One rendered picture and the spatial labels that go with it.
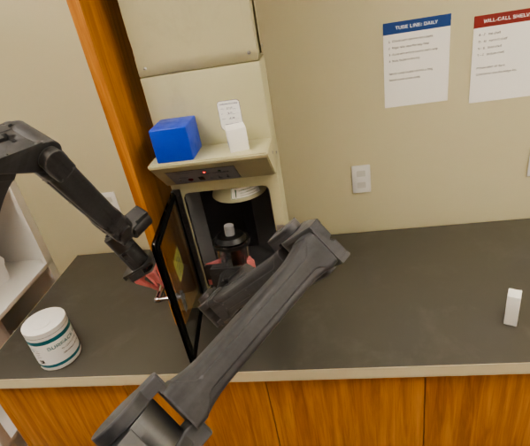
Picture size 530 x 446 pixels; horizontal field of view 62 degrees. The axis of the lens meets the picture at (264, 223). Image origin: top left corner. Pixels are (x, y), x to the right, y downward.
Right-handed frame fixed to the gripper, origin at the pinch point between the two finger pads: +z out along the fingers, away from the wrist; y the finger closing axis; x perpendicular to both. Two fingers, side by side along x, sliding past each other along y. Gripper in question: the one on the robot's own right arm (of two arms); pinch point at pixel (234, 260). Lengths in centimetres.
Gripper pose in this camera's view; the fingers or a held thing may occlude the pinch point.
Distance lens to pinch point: 128.1
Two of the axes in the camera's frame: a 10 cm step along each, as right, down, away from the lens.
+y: -9.9, 1.0, 1.2
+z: 0.6, -4.4, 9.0
